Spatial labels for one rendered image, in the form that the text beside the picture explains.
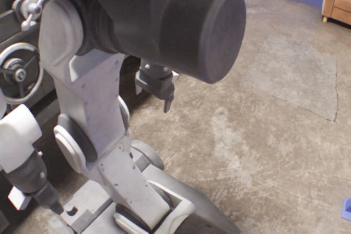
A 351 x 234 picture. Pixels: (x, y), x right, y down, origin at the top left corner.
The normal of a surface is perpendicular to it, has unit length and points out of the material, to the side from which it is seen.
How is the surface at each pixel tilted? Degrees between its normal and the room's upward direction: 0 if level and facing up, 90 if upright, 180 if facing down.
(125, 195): 60
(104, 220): 0
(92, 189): 0
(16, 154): 102
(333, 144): 0
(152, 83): 90
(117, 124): 86
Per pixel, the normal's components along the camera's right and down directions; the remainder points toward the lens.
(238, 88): 0.00, -0.76
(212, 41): 0.82, 0.37
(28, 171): 0.69, -0.11
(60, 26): -0.57, 0.55
